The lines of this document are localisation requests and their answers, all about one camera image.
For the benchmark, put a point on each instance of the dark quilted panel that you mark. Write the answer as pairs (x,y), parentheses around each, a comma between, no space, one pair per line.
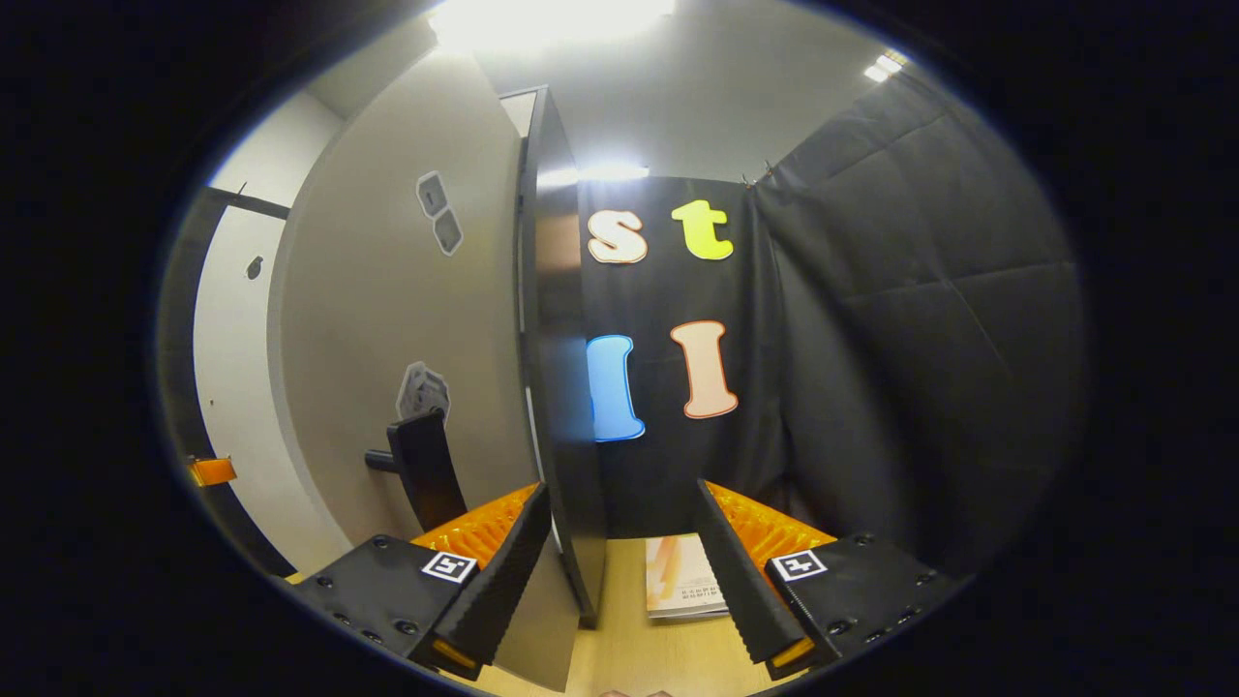
(920,339)

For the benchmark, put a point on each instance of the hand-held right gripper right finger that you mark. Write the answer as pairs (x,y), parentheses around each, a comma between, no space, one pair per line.
(740,581)

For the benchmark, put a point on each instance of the black backdrop cloth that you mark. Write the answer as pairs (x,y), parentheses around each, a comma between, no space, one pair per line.
(663,290)

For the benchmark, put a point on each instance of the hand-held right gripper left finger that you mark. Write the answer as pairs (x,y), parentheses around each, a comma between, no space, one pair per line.
(498,581)

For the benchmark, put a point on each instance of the white paper booklet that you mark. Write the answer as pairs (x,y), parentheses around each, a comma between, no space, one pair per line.
(682,576)

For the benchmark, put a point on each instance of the white and grey cabinet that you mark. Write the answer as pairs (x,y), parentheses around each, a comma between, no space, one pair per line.
(561,387)

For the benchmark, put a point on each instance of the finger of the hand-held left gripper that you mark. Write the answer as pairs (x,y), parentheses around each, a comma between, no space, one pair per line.
(213,471)

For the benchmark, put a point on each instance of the white cabinet door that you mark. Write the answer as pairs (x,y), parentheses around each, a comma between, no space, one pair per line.
(387,290)
(232,387)

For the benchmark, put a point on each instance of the ceiling light panel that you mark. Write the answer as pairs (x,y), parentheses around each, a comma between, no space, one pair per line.
(552,21)
(615,174)
(886,66)

